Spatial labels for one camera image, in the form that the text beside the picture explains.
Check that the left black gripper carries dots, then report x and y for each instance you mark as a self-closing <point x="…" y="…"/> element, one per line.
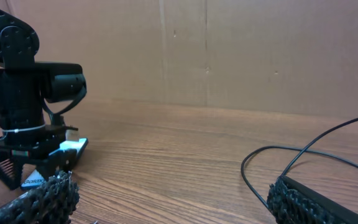
<point x="34" y="142"/>

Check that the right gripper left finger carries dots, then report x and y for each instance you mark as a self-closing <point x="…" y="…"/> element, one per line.
<point x="54" y="201"/>

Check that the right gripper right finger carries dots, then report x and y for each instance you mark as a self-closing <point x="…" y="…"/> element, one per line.
<point x="292" y="202"/>

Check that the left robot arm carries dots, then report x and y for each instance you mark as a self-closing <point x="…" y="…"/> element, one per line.
<point x="27" y="86"/>

